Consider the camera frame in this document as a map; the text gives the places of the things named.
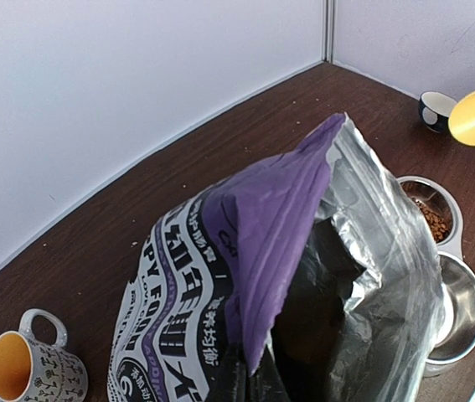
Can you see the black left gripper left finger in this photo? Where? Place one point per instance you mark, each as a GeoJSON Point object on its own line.
{"type": "Point", "coordinates": [230, 385]}

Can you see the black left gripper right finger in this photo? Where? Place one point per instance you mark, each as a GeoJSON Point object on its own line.
{"type": "Point", "coordinates": [267, 383]}

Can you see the purple pet food bag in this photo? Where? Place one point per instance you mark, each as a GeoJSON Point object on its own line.
{"type": "Point", "coordinates": [316, 254]}

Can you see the steel bowl near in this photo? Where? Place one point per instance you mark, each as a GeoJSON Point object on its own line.
{"type": "Point", "coordinates": [456, 336]}

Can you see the steel bowl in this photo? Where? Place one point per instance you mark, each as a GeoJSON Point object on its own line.
{"type": "Point", "coordinates": [456, 233]}
{"type": "Point", "coordinates": [456, 336]}

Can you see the patterned mug orange inside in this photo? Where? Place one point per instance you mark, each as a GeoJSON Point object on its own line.
{"type": "Point", "coordinates": [31, 370]}

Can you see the grey double bowl feeder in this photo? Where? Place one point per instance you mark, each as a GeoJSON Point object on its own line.
{"type": "Point", "coordinates": [455, 249]}

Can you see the steel bowl far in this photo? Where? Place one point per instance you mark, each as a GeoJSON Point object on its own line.
{"type": "Point", "coordinates": [456, 233]}

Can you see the brown kibble far bowl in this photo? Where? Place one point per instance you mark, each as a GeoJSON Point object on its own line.
{"type": "Point", "coordinates": [434, 207]}

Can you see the dark blue dotted bowl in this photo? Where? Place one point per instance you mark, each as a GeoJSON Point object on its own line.
{"type": "Point", "coordinates": [434, 110]}

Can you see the right aluminium frame post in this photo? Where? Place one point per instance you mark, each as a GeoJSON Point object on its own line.
{"type": "Point", "coordinates": [329, 20]}

